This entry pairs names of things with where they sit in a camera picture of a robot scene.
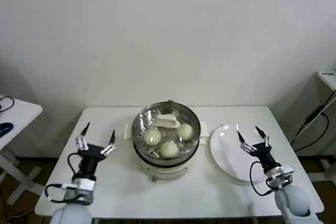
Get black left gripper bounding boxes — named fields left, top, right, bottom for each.
left=75, top=122, right=118, bottom=179

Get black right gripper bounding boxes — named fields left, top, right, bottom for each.
left=237, top=126, right=281, bottom=170

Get white steamed baozi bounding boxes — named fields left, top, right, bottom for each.
left=143, top=128, right=162, bottom=146
left=177, top=123, right=195, bottom=141
left=160, top=141, right=180, bottom=158

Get round glass pot lid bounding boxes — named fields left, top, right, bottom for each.
left=131, top=102, right=202, bottom=156

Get white round plate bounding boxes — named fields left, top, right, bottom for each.
left=209, top=123, right=275, bottom=182

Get cream electric cooker pot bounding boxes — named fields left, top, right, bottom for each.
left=127, top=135, right=207, bottom=183

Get blue computer mouse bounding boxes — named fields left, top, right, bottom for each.
left=0, top=123, right=14, bottom=137

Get white desk with label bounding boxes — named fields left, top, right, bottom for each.
left=308, top=70, right=336, bottom=182

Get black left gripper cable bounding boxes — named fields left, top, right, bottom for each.
left=44, top=152, right=85, bottom=204

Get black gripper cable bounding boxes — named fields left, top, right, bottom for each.
left=44, top=152, right=85, bottom=204
left=249, top=161, right=275, bottom=197

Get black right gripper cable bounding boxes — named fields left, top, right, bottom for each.
left=249, top=161, right=275, bottom=197

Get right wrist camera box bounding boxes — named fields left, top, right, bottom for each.
left=267, top=165, right=294, bottom=189

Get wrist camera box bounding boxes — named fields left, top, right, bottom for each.
left=267, top=165, right=294, bottom=189
left=61, top=182, right=95, bottom=205

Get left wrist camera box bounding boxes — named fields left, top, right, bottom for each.
left=61, top=182, right=95, bottom=205

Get black cable with adapter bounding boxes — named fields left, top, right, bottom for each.
left=290, top=93, right=336, bottom=153

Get thin black mouse cable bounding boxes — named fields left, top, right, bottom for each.
left=0, top=95, right=15, bottom=114

